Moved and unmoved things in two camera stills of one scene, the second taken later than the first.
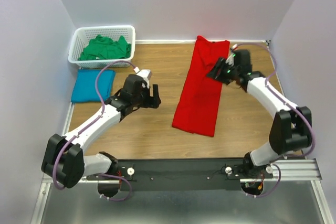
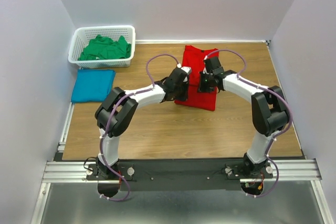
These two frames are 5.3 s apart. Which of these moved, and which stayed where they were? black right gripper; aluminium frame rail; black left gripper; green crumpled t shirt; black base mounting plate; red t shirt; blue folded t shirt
Moved: black right gripper; red t shirt; black left gripper
Stayed: blue folded t shirt; aluminium frame rail; black base mounting plate; green crumpled t shirt
